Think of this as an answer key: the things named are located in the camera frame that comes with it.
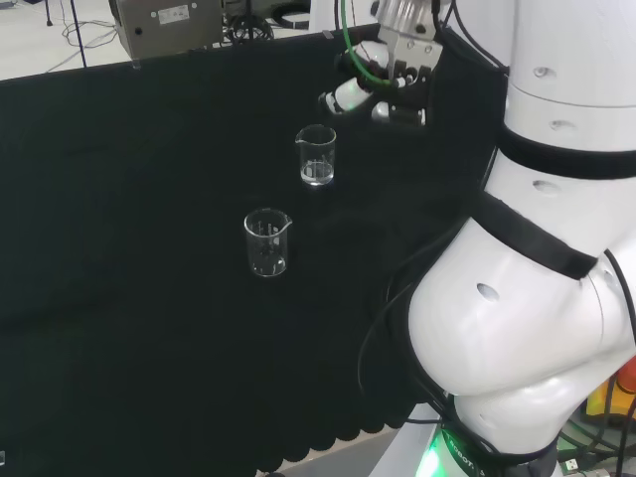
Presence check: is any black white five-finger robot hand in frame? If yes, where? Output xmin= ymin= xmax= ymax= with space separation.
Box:
xmin=317 ymin=25 xmax=444 ymax=128

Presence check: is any glass beaker with clear liquid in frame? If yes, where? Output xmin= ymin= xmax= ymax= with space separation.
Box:
xmin=293 ymin=123 xmax=338 ymax=188

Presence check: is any empty glass beaker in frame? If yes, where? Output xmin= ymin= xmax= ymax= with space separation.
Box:
xmin=242 ymin=207 xmax=294 ymax=278

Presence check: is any black tripod stand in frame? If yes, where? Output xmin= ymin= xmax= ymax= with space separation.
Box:
xmin=223 ymin=0 xmax=274 ymax=47

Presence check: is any grey metal box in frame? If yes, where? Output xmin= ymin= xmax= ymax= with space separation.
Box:
xmin=107 ymin=0 xmax=225 ymax=61

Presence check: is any black bench cloth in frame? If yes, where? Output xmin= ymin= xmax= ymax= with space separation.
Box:
xmin=0 ymin=23 xmax=511 ymax=476

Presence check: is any thin black pole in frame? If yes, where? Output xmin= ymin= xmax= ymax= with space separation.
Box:
xmin=67 ymin=0 xmax=89 ymax=69

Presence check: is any white base platform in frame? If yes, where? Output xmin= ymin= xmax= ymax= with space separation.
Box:
xmin=255 ymin=401 xmax=451 ymax=477

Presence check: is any yellow stop button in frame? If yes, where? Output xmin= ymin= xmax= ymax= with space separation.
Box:
xmin=584 ymin=355 xmax=636 ymax=426

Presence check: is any green cable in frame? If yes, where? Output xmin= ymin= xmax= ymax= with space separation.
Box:
xmin=339 ymin=0 xmax=398 ymax=91

